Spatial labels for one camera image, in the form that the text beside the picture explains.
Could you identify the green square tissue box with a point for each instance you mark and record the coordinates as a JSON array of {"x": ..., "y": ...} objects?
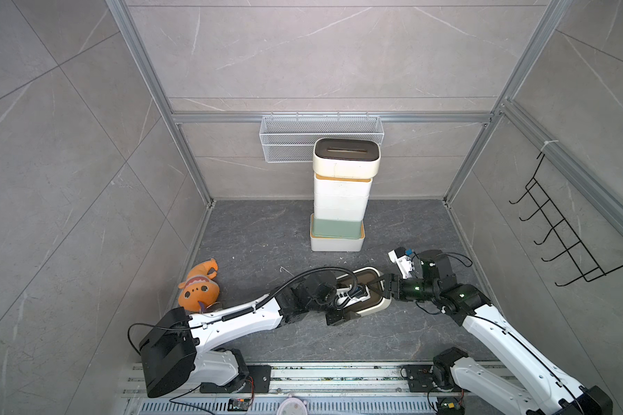
[{"x": 349, "y": 230}]

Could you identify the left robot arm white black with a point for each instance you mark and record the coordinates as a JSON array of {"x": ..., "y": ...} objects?
[{"x": 182, "y": 345}]

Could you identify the large white bamboo-lid tissue box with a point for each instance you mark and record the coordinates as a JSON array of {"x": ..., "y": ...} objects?
[{"x": 323, "y": 244}]

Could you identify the cream box dark lid back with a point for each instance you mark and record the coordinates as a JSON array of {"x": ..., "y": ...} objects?
[{"x": 371, "y": 298}]

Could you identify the black wire hook rack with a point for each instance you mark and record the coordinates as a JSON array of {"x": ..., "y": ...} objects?
[{"x": 587, "y": 266}]

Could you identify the white box grey-blue lid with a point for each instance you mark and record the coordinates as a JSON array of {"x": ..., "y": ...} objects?
[{"x": 340, "y": 208}]

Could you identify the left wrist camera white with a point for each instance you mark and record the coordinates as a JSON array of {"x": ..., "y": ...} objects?
[{"x": 345, "y": 297}]

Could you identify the white wire mesh basket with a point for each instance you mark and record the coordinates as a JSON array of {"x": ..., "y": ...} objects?
[{"x": 290, "y": 139}]

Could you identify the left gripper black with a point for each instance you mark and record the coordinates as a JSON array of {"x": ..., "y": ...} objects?
[{"x": 340, "y": 316}]

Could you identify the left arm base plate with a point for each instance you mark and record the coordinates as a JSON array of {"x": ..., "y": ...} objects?
[{"x": 256, "y": 380}]

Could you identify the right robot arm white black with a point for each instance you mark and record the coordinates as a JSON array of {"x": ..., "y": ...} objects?
[{"x": 541, "y": 387}]

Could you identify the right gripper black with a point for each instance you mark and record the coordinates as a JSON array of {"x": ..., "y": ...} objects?
[{"x": 388, "y": 280}]

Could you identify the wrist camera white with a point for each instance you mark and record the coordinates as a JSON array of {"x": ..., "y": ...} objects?
[
  {"x": 345, "y": 297},
  {"x": 403, "y": 261}
]

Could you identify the bamboo-lid tissue box front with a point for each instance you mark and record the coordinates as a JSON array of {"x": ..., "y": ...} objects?
[{"x": 327, "y": 187}]

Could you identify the orange toy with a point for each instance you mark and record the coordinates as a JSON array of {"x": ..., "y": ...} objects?
[{"x": 199, "y": 291}]

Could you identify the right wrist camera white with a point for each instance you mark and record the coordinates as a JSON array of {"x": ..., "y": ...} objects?
[{"x": 403, "y": 261}]

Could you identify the white round object bottom edge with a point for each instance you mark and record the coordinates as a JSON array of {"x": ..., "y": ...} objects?
[{"x": 292, "y": 406}]

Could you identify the aluminium mounting rail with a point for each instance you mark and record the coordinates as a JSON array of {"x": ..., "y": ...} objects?
[{"x": 325, "y": 378}]

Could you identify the cream box dark lid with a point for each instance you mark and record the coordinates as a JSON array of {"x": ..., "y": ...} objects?
[
  {"x": 344, "y": 158},
  {"x": 371, "y": 298}
]

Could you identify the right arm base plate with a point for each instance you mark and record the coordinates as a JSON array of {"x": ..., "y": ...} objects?
[{"x": 424, "y": 378}]

